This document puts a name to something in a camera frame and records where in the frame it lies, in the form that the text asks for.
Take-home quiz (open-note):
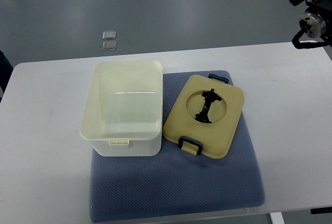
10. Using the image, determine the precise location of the white storage box base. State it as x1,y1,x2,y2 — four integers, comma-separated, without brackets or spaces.
80,59,163,157

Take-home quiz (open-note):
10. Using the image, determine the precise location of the upper floor marker plate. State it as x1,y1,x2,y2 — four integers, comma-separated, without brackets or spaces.
103,31,116,40

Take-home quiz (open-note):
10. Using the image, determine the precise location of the white table leg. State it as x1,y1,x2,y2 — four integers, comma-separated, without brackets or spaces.
269,212,285,224

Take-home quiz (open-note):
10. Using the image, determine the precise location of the blue-grey padded mat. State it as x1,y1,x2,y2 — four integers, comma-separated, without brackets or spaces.
89,70,266,223

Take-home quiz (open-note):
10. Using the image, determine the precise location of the yellow box lid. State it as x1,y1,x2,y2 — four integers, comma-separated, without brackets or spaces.
162,74,244,159

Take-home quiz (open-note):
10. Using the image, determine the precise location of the person in dark clothes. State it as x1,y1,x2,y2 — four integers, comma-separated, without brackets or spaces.
0,51,13,93

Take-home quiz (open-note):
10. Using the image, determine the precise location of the black table foot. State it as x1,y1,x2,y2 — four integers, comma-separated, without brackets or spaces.
310,207,332,215

